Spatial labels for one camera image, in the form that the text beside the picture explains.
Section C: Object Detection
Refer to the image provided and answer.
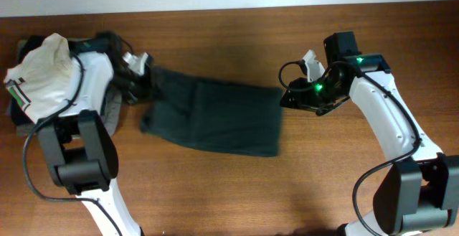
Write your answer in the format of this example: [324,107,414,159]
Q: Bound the dark green t-shirt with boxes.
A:
[140,67,283,157]

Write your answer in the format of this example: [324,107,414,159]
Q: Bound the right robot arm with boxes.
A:
[280,32,458,236]

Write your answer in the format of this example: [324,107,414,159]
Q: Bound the grey folded garment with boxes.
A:
[6,38,123,137]

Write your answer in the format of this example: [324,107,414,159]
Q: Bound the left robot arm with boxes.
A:
[26,32,143,235]

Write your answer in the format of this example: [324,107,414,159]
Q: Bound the right black cable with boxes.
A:
[278,60,423,236]

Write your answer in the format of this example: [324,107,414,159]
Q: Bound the white folded t-shirt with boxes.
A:
[4,33,80,123]

